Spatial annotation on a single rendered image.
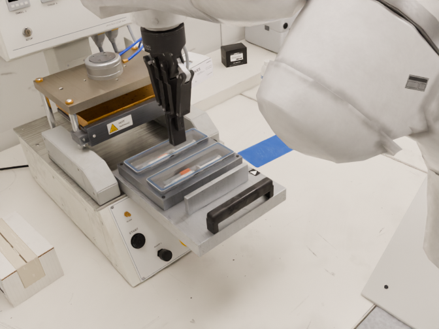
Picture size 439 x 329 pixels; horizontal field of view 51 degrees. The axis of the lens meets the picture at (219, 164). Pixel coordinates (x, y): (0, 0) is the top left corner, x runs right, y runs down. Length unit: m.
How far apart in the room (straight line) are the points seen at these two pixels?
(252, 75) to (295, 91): 1.43
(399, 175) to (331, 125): 1.03
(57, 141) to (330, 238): 0.66
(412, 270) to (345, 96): 0.70
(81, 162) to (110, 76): 0.20
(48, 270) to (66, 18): 0.57
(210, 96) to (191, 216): 0.84
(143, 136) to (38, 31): 0.34
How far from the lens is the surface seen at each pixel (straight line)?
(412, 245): 1.00
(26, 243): 1.09
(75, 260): 1.14
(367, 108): 0.34
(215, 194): 0.87
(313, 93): 0.33
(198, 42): 1.96
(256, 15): 0.38
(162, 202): 0.85
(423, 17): 0.34
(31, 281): 1.08
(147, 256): 1.03
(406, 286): 0.99
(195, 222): 0.83
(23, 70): 1.60
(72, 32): 1.18
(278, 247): 1.09
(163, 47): 0.80
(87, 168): 0.97
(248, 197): 0.82
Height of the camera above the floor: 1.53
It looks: 35 degrees down
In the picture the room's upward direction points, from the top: 4 degrees counter-clockwise
